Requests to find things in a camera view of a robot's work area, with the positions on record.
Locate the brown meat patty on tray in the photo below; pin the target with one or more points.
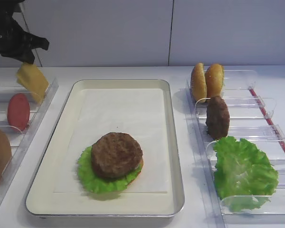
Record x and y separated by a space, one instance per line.
115 155

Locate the sesame bun half left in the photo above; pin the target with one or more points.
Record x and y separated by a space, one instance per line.
198 83

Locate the red tomato slice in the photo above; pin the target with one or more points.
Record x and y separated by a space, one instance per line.
18 111

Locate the clear acrylic right rack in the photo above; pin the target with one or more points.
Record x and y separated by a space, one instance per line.
250 118

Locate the black gloved hand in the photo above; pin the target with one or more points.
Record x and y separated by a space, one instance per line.
15 42

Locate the clear acrylic rack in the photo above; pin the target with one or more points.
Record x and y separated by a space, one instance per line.
250 118
20 140

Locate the sesame bun half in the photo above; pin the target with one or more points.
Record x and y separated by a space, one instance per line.
198 83
214 78

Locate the white metal baking tray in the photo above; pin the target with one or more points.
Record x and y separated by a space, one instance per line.
42 200

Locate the brown meat patty in rack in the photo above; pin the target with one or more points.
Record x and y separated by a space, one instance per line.
218 118

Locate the clear acrylic left rack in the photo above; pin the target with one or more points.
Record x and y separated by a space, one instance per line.
20 140

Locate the green lettuce in rack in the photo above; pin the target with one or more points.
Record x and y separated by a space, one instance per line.
244 177

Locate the yellow cheese slice front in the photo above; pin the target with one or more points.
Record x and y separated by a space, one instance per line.
30 77

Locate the white parchment paper sheet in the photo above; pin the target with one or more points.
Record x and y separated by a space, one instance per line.
96 112

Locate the sesame bun half right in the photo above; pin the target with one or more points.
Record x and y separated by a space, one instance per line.
214 78

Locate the green lettuce leaf on tray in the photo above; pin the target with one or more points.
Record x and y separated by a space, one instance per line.
93 183

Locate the bottom bun under lettuce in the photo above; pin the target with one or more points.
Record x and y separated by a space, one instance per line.
134 174

